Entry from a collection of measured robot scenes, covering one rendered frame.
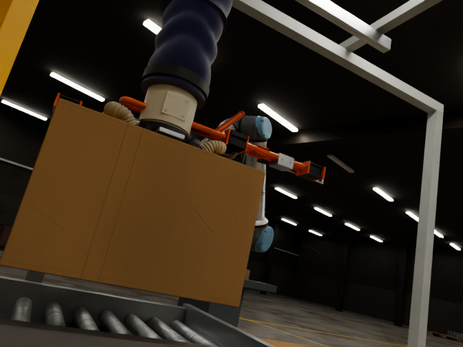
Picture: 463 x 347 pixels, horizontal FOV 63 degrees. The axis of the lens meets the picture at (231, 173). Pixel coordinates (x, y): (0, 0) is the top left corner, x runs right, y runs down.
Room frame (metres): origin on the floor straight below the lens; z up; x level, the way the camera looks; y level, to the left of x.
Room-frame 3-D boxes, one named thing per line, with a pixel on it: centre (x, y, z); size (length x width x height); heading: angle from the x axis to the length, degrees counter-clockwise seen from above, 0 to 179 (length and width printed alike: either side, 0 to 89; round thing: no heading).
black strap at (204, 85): (1.17, 0.25, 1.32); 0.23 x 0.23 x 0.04
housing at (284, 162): (1.36, -0.18, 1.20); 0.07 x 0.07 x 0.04; 24
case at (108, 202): (1.16, 0.25, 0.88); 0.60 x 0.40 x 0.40; 115
